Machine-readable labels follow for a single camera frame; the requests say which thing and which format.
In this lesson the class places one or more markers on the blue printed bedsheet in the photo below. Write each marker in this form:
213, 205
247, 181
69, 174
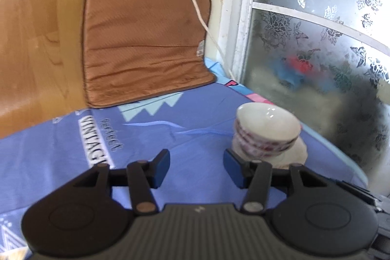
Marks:
189, 132

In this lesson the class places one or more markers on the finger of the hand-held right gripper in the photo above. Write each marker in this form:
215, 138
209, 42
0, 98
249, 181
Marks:
356, 190

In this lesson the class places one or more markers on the white floral plate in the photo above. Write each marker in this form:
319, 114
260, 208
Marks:
297, 153

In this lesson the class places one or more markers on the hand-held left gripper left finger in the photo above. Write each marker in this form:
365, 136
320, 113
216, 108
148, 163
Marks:
162, 166

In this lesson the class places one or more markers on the white cushion label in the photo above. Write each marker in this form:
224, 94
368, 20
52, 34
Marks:
200, 48

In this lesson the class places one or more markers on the frosted floral glass window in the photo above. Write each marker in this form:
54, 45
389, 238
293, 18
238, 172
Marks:
310, 34

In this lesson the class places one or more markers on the brown seat cushion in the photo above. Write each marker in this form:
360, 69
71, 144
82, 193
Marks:
143, 43

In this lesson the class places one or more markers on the white bowl with red pattern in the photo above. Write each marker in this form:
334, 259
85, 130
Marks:
265, 123
259, 152

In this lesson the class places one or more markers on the wooden headboard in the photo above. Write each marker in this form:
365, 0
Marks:
39, 43

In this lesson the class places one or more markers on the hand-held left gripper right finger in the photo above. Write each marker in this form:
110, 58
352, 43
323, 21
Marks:
232, 166

